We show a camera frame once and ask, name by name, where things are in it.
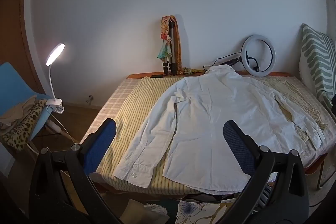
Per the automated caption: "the floral cloth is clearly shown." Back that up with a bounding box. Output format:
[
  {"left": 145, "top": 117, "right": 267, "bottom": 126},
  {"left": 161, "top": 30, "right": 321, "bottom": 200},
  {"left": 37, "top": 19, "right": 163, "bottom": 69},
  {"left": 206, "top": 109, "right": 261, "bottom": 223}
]
[{"left": 175, "top": 200, "right": 237, "bottom": 224}]

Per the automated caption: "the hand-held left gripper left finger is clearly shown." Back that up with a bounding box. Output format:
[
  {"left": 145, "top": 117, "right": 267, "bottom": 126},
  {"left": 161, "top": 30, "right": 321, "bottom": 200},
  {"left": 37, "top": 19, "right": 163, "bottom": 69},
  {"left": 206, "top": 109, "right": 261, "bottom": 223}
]
[{"left": 28, "top": 118, "right": 124, "bottom": 224}]

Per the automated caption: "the white shirt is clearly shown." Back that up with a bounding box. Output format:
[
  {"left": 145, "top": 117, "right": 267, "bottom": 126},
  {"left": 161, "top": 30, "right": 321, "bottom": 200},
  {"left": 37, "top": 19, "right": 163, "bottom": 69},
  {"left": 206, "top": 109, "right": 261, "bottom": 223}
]
[{"left": 112, "top": 65, "right": 326, "bottom": 195}]

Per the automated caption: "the metal bed leg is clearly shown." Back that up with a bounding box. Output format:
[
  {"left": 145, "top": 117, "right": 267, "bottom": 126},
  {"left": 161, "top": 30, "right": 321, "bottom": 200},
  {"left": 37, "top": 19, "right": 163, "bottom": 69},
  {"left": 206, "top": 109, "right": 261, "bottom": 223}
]
[{"left": 316, "top": 154, "right": 330, "bottom": 190}]

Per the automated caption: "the colourful scarf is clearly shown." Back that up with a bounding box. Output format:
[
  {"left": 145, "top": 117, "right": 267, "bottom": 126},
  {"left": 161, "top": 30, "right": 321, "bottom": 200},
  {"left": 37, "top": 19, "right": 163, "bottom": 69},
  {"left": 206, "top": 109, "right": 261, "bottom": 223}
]
[{"left": 157, "top": 15, "right": 175, "bottom": 60}]

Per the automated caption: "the leopard print cloth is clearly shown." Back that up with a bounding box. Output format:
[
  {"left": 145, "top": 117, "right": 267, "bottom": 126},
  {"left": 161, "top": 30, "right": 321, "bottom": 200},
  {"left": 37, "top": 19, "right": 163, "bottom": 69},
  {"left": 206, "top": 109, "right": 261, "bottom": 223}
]
[{"left": 3, "top": 99, "right": 48, "bottom": 151}]

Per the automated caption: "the black ring light stand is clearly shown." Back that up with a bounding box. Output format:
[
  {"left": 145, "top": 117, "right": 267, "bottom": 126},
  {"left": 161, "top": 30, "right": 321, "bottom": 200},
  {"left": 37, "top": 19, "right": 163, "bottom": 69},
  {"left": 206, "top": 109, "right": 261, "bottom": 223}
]
[{"left": 222, "top": 57, "right": 243, "bottom": 66}]

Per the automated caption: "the brown wooden door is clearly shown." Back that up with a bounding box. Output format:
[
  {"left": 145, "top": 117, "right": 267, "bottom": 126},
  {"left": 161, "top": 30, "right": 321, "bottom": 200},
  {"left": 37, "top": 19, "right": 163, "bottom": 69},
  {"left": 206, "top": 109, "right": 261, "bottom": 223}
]
[{"left": 0, "top": 0, "right": 45, "bottom": 93}]

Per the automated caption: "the blue chair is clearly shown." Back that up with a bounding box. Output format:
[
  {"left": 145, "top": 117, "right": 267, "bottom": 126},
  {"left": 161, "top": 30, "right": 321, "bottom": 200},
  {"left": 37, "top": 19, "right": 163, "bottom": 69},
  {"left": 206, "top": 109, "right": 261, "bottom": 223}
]
[{"left": 0, "top": 62, "right": 63, "bottom": 151}]

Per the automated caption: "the white clip desk lamp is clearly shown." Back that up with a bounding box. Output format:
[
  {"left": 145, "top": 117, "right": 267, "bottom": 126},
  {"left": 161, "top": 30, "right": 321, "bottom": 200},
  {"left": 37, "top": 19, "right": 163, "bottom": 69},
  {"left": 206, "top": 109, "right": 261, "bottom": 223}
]
[{"left": 46, "top": 42, "right": 65, "bottom": 114}]

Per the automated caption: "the green striped pillow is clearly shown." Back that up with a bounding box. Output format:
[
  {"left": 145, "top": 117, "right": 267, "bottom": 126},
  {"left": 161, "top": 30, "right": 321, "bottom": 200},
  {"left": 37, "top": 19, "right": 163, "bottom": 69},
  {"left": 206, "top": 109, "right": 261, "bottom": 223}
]
[{"left": 299, "top": 23, "right": 336, "bottom": 111}]

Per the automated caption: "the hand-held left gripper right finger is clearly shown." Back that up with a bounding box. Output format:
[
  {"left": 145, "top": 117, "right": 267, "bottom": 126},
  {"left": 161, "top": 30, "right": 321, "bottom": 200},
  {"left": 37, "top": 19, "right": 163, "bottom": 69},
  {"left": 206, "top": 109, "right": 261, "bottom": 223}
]
[{"left": 223, "top": 120, "right": 310, "bottom": 224}]

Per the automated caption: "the silver tripod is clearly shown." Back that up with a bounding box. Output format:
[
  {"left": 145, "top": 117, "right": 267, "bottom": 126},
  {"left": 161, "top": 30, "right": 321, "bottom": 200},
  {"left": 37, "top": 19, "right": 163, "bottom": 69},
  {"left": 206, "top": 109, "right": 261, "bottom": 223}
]
[{"left": 163, "top": 20, "right": 177, "bottom": 76}]

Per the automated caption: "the orange patterned cloth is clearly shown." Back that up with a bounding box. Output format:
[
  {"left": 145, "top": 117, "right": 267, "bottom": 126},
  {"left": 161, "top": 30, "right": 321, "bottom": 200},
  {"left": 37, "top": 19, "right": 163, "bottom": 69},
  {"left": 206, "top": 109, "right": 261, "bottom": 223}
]
[{"left": 168, "top": 15, "right": 202, "bottom": 75}]

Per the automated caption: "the yellow striped bed sheet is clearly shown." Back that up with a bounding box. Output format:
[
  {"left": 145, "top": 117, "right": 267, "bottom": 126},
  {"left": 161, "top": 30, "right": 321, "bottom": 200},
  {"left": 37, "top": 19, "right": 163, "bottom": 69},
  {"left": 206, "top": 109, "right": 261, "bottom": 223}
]
[{"left": 100, "top": 76, "right": 328, "bottom": 194}]

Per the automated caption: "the beige cloth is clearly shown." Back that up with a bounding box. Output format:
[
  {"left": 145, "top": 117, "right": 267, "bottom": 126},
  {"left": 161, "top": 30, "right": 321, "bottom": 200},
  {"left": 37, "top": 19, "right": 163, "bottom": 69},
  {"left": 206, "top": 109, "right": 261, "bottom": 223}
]
[{"left": 0, "top": 97, "right": 37, "bottom": 130}]

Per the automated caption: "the white lamp cable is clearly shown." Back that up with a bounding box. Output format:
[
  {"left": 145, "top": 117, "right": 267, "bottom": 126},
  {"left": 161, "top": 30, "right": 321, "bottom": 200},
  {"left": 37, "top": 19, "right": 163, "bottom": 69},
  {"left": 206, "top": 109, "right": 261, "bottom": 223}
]
[{"left": 49, "top": 114, "right": 79, "bottom": 143}]

